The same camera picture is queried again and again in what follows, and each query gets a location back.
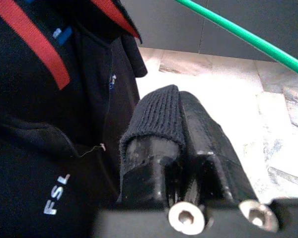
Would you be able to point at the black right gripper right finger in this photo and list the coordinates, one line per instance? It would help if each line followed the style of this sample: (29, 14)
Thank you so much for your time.
(208, 148)

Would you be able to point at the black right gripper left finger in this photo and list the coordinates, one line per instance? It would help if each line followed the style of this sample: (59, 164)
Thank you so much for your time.
(154, 119)

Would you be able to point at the black shirt green logo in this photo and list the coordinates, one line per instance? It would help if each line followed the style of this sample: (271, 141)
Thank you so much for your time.
(27, 136)

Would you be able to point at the green plastic hanger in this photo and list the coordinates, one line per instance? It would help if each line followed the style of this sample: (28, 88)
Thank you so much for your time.
(238, 32)

